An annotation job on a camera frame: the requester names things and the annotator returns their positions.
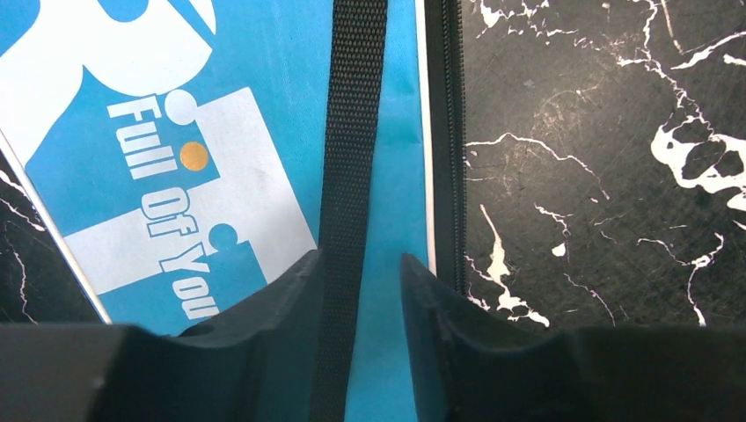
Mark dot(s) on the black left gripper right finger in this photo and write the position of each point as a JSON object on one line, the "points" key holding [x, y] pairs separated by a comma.
{"points": [[468, 365]]}

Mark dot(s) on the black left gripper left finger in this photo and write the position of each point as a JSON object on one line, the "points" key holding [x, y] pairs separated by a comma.
{"points": [[251, 362]]}

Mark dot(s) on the blue racket cover bag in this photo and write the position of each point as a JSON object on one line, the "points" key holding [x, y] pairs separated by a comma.
{"points": [[177, 148]]}

